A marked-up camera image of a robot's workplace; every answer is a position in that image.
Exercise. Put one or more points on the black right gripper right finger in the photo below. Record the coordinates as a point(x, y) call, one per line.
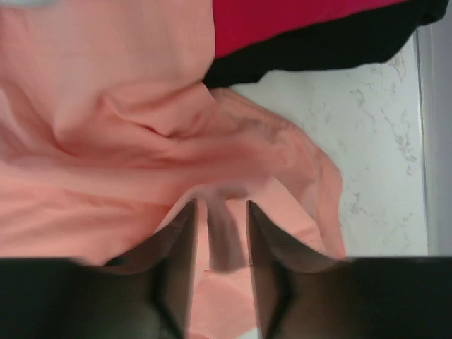
point(301, 293)

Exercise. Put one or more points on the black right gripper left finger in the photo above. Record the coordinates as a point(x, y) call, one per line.
point(144, 293)

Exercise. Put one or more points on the salmon pink t shirt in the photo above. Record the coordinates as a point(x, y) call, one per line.
point(107, 131)

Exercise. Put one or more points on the folded black t shirt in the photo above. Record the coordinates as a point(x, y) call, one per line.
point(369, 37)

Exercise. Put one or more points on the folded crimson t shirt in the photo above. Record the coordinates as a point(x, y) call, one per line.
point(240, 23)

